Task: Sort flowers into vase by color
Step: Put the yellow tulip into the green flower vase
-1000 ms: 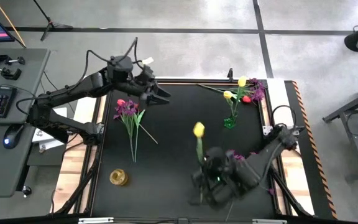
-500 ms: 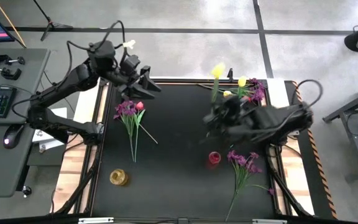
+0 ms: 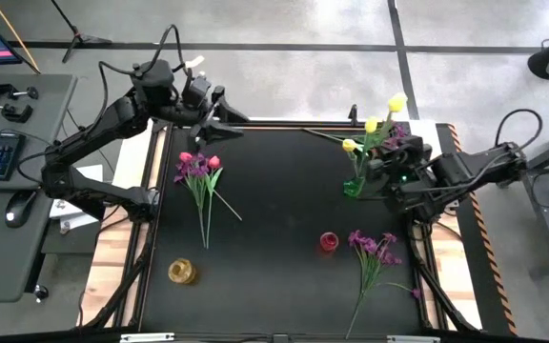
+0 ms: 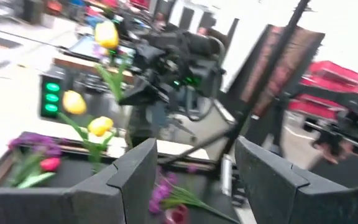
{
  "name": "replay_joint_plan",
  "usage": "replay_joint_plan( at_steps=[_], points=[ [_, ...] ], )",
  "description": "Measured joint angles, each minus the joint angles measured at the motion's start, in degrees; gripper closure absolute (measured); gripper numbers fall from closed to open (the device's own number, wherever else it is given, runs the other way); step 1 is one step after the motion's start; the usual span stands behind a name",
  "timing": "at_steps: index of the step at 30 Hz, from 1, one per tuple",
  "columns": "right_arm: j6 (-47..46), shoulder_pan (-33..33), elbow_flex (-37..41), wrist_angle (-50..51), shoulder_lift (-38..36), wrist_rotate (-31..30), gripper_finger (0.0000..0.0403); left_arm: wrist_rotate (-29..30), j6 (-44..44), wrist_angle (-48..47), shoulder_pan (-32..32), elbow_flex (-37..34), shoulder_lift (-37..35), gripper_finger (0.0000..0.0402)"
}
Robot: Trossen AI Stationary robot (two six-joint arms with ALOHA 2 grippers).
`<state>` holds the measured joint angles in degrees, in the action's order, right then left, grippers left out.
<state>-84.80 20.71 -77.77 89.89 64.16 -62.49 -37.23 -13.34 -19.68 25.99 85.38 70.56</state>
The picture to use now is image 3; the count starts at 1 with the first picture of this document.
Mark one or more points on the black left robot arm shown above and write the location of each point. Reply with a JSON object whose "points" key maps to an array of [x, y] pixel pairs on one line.
{"points": [[112, 116]]}

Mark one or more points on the black table edge clip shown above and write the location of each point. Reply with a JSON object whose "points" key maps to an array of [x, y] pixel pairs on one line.
{"points": [[353, 115]]}

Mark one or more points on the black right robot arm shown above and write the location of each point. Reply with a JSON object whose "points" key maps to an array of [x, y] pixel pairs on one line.
{"points": [[474, 167]]}

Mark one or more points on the red ribbed glass vase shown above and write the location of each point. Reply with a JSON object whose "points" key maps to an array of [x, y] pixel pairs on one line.
{"points": [[329, 241]]}

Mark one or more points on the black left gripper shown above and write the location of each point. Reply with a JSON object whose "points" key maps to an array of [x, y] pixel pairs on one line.
{"points": [[193, 102]]}

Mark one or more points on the black computer mouse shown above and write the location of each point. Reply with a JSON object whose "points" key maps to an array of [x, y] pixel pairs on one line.
{"points": [[19, 207]]}

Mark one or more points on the yellow wooden rod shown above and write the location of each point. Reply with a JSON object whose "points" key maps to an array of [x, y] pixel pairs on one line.
{"points": [[14, 34]]}

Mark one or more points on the green glass vase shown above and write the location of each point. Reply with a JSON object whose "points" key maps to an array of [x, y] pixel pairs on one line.
{"points": [[353, 187]]}

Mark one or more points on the amber glass vase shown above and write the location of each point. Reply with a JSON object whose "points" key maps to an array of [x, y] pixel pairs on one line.
{"points": [[181, 270]]}

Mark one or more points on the light wooden platform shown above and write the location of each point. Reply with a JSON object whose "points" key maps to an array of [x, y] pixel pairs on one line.
{"points": [[107, 257]]}

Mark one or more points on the black tripod stand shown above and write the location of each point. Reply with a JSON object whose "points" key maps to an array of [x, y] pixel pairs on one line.
{"points": [[76, 35]]}

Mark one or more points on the orange black hazard tape strip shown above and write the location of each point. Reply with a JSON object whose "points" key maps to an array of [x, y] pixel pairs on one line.
{"points": [[486, 238]]}

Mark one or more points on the yellow artificial tulip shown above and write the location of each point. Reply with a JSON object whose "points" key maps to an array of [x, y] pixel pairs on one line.
{"points": [[371, 125], [397, 102], [349, 145]]}

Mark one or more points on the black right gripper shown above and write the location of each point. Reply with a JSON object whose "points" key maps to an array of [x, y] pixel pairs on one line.
{"points": [[405, 164]]}

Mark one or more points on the black C-clamp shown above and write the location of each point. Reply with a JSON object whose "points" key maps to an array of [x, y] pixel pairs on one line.
{"points": [[12, 112], [10, 90]]}

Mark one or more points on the silver metal bracket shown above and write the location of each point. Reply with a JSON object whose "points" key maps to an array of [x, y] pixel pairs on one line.
{"points": [[412, 339], [147, 337]]}

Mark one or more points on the white paper sheets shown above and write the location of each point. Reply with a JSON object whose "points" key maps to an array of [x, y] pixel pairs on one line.
{"points": [[88, 172]]}

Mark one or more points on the black desk knob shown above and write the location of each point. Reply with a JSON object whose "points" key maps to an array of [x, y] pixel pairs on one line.
{"points": [[41, 292]]}

